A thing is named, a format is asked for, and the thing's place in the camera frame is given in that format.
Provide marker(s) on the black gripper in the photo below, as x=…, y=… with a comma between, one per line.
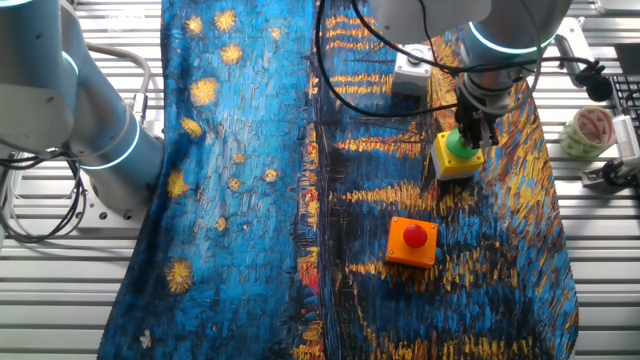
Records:
x=475, y=117

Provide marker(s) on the yellow box green mushroom button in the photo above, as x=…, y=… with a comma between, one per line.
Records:
x=452, y=162

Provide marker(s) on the white box small green button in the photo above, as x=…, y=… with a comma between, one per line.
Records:
x=407, y=75

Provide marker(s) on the orange box red button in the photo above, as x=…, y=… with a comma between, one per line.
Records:
x=412, y=245

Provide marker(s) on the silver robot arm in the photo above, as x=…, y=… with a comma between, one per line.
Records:
x=100, y=125

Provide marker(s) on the clear packing tape roll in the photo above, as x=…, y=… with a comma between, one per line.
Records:
x=590, y=132

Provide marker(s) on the white clamp tool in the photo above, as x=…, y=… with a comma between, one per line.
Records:
x=600, y=177

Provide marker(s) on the black keyboard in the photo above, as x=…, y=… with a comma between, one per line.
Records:
x=627, y=95

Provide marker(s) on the black box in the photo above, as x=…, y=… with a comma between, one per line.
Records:
x=627, y=59

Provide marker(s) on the grey flat device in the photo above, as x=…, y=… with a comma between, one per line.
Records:
x=617, y=6

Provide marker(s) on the starry night painting tablecloth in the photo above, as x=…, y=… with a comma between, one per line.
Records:
x=240, y=200

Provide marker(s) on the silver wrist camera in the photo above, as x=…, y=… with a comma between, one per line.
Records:
x=570, y=40

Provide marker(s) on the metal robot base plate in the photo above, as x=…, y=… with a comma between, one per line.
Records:
x=107, y=217

